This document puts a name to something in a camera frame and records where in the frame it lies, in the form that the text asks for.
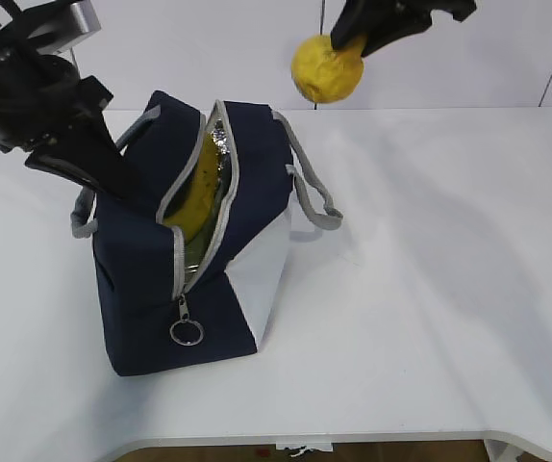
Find yellow toy banana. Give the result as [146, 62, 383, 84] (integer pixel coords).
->
[163, 132, 220, 242]

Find white paper scrap under table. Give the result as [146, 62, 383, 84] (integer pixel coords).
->
[275, 440, 334, 459]

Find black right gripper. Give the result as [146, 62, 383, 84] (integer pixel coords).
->
[330, 0, 477, 58]

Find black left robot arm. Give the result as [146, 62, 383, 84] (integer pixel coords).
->
[0, 1, 138, 199]

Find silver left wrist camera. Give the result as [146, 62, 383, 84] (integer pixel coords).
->
[0, 1, 101, 55]

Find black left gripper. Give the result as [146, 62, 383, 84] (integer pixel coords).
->
[0, 76, 139, 198]

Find green lid glass container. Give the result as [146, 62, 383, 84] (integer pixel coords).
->
[185, 224, 216, 283]

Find navy blue lunch bag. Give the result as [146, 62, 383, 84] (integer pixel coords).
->
[71, 91, 342, 376]

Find yellow toy pear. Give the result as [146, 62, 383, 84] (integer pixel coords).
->
[290, 35, 366, 104]

